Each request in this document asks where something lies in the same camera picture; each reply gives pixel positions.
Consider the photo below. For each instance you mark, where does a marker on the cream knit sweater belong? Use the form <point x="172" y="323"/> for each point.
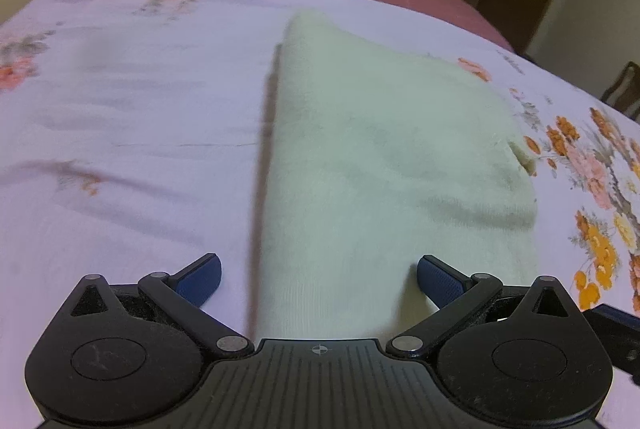
<point x="377" y="159"/>

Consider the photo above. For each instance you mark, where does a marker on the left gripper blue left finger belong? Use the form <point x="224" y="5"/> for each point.
<point x="198" y="281"/>

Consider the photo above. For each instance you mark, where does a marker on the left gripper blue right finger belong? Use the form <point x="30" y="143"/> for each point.
<point x="439" y="282"/>

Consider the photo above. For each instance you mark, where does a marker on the lilac floral bedsheet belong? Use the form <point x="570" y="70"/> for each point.
<point x="134" y="137"/>

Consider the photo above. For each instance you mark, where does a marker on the dark wooden chair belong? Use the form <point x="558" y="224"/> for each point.
<point x="624" y="94"/>

